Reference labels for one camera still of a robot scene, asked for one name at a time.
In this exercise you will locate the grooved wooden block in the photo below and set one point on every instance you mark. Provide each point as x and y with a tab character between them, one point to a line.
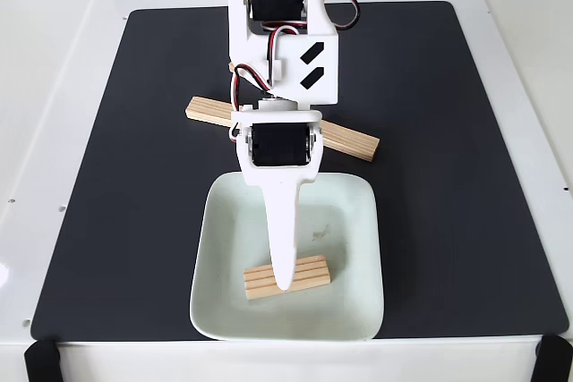
313	274

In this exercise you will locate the black rubber mat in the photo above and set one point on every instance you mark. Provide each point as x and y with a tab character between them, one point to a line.
134	221

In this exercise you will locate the pale green square plate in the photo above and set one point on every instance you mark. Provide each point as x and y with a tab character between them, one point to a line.
349	310

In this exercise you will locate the striped wooden block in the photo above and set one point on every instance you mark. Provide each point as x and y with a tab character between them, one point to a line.
208	110
353	142

